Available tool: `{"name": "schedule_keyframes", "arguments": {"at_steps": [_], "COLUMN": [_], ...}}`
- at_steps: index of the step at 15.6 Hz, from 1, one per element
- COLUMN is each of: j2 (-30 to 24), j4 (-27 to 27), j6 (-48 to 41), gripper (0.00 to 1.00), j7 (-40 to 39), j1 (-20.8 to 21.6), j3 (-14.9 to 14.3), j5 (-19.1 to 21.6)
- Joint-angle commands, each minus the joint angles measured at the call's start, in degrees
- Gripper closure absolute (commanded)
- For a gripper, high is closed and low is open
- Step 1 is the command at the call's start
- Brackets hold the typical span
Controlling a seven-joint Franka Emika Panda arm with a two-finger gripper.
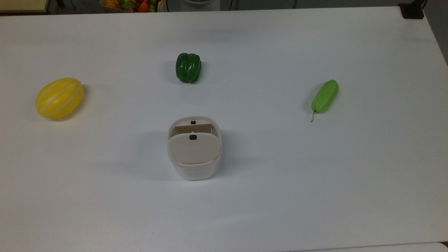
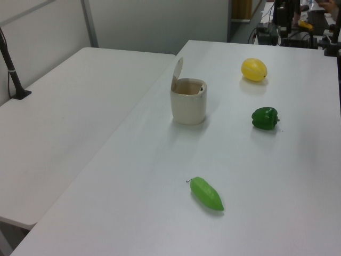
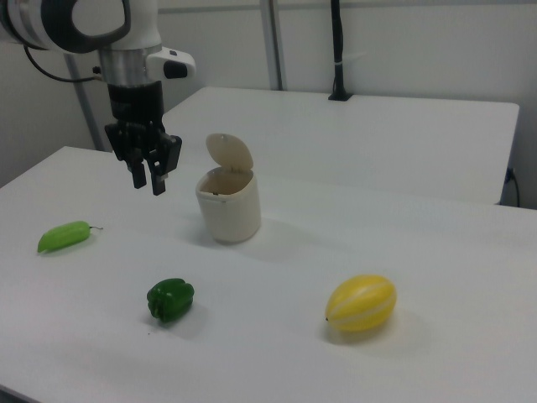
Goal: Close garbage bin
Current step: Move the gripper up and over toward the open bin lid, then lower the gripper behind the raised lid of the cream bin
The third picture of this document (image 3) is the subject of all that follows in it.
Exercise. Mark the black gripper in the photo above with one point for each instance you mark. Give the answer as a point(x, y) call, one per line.
point(134, 103)

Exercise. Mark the cream garbage bin flip lid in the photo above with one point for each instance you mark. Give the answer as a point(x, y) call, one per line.
point(228, 151)

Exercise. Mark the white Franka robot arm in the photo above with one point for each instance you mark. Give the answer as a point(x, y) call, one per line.
point(138, 25)

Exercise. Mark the white ceramic cup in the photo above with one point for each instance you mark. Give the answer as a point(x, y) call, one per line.
point(228, 218)

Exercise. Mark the light green chili pepper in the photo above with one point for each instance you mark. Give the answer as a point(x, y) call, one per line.
point(63, 236)

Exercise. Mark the dark green toy bell pepper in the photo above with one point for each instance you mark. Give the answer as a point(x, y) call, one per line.
point(170, 300)

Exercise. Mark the yellow striped toy melon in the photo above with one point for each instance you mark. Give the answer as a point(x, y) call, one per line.
point(361, 302)

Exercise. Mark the grey metal wall post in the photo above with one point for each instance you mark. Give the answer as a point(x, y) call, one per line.
point(274, 42)
point(84, 109)

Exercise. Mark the black camera pole with base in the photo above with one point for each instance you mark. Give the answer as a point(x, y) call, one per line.
point(337, 42)

